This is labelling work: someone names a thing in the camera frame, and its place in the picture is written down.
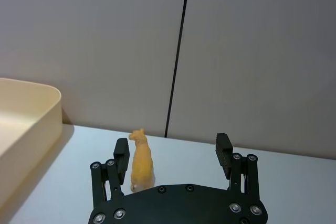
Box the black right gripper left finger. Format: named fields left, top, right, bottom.
left=89, top=137, right=131, bottom=207

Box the orange toy animal figure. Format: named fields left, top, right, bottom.
left=128, top=128, right=156, bottom=192

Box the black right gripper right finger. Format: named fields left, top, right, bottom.
left=215, top=133, right=261, bottom=201

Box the cream plastic bin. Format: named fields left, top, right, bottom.
left=0, top=78, right=63, bottom=195

